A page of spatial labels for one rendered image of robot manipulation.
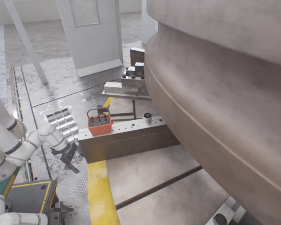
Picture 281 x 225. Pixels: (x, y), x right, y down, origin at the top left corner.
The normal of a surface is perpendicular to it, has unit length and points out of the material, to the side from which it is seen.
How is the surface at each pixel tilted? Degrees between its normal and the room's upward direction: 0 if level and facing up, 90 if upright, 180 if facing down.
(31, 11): 90
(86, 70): 37
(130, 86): 90
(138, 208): 0
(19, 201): 0
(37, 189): 0
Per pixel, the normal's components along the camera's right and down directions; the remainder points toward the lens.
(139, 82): -0.14, 0.64
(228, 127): -0.54, -0.41
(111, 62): 0.36, -0.30
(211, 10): -0.91, 0.26
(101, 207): 0.00, -0.76
